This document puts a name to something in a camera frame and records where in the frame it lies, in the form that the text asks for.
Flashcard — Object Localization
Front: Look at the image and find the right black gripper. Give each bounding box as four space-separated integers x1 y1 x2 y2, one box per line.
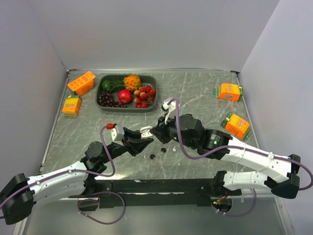
150 112 197 150

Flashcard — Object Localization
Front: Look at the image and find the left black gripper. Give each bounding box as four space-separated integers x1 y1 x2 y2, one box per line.
102 127 154 164

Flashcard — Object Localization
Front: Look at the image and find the white earbud charging case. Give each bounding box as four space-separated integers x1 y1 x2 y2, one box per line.
139 126 153 139

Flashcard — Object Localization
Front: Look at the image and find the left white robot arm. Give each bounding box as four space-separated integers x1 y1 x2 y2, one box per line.
0 124 153 225

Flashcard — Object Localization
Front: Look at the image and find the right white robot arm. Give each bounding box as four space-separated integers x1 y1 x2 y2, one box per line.
149 114 301 199

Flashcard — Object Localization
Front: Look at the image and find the red lychee cluster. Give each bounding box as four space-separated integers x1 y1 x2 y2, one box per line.
134 85 156 108

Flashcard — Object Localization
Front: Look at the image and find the red apple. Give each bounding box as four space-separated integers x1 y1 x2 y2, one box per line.
118 90 132 104

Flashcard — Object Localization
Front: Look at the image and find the dark purple grape bunch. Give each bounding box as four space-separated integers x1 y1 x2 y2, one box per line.
98 91 127 108

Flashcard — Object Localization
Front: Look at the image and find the dark grey fruit tray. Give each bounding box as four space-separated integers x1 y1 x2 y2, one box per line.
95 74 157 113

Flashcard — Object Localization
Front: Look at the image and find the orange spiky fruit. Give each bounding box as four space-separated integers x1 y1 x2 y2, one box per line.
123 74 142 92

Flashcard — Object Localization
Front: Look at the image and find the green lime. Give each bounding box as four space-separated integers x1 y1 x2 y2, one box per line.
101 80 112 92

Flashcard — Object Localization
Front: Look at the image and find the orange sponge pack left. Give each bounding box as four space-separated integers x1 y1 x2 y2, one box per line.
62 95 82 118

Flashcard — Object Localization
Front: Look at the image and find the orange box front right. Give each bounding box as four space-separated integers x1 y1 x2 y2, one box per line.
221 112 250 142

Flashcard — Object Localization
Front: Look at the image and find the orange box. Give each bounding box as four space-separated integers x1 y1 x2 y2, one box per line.
221 112 250 142
213 83 243 101

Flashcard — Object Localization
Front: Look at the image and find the orange carton back left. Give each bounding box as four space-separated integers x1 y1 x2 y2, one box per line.
67 71 96 96

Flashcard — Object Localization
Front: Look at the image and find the orange box back right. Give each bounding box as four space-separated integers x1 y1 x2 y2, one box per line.
213 83 243 101

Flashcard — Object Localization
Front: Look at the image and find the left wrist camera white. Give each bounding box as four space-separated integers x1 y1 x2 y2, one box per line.
106 123 125 142

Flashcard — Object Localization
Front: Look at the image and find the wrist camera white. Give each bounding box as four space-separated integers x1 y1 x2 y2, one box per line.
161 98 179 124
106 123 125 142

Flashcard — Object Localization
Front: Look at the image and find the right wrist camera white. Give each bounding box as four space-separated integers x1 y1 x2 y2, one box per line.
161 98 179 124

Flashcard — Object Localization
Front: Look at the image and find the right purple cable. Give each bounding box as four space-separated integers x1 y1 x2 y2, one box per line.
166 97 313 191

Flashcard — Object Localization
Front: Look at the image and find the purple cable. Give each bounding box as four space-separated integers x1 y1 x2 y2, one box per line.
166 97 313 191
0 125 116 218

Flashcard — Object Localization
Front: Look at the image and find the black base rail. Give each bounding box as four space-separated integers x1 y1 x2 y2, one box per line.
70 179 242 209

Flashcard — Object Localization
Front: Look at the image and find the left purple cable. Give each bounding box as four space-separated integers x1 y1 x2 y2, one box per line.
0 125 116 218

